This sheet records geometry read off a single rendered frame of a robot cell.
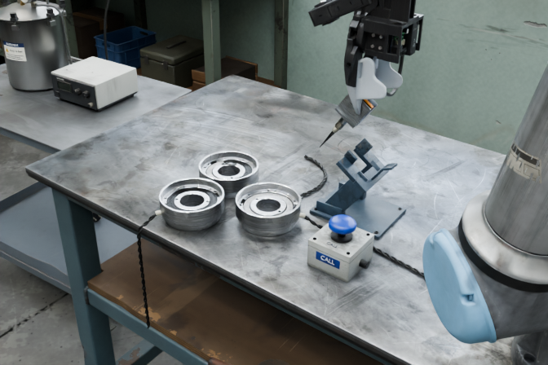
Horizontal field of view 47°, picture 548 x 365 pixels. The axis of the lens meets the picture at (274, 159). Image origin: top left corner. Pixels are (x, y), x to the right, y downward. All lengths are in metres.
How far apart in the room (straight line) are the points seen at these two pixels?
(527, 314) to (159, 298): 0.80
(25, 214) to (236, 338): 1.21
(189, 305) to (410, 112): 1.68
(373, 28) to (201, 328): 0.63
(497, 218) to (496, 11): 1.90
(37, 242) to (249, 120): 0.95
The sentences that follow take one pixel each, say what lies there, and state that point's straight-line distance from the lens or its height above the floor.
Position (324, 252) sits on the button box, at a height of 0.83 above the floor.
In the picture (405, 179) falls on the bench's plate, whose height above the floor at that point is 0.80.
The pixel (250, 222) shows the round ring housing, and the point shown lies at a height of 0.83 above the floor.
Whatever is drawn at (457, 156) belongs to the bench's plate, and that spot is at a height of 0.80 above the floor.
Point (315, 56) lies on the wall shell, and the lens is 2.89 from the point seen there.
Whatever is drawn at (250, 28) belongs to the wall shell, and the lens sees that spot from 3.07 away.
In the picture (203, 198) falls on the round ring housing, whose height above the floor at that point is 0.83.
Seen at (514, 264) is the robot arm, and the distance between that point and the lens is 0.61.
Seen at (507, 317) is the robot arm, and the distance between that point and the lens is 0.66.
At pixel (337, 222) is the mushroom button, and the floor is 0.87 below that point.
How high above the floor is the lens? 1.39
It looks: 29 degrees down
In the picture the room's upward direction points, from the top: 1 degrees clockwise
